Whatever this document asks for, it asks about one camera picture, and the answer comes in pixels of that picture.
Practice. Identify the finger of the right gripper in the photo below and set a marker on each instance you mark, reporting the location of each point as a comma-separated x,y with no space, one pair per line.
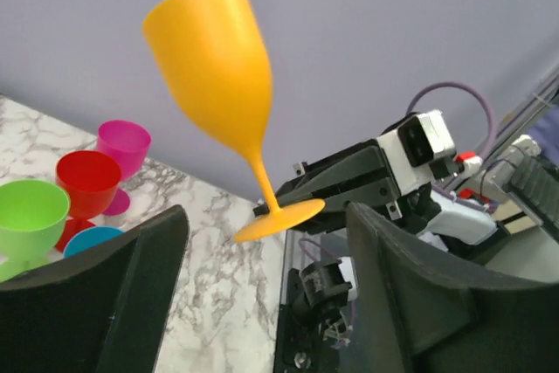
336,173
332,217

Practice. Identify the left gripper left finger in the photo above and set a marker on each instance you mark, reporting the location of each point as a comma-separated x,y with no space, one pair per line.
102,310

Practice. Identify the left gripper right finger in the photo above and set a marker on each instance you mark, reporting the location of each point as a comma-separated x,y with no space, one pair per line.
426,310

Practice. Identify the blue wine glass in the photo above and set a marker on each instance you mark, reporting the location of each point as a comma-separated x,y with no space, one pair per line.
89,238

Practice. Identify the green wine glass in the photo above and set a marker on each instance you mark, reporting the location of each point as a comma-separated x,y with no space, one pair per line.
33,217

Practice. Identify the red wine glass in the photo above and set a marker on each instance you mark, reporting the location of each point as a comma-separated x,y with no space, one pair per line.
90,178

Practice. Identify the pink wine glass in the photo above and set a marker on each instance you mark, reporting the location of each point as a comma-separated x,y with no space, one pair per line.
126,142

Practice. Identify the orange wine glass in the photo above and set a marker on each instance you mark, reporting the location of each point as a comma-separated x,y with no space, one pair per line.
215,64

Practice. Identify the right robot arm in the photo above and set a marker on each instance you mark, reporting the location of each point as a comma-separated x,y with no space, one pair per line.
319,294

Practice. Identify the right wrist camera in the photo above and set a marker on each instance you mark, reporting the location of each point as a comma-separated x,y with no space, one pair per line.
420,150

